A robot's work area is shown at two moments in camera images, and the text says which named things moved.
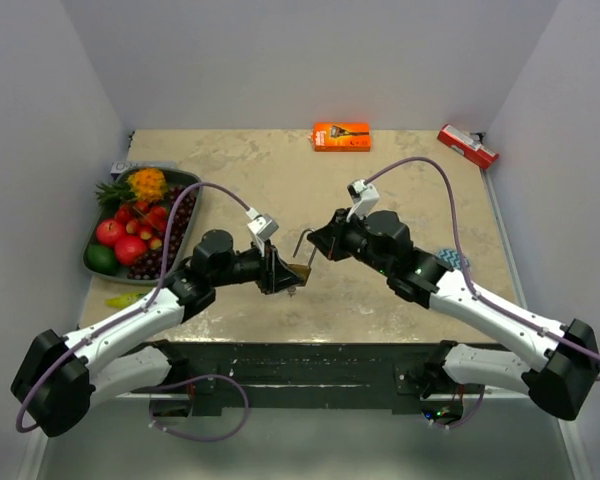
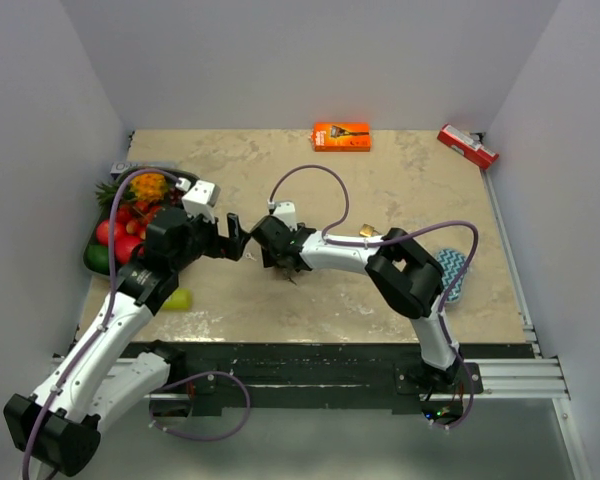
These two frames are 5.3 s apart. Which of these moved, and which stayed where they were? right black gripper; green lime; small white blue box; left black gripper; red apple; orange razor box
Moved: right black gripper; left black gripper
Stayed: green lime; orange razor box; red apple; small white blue box
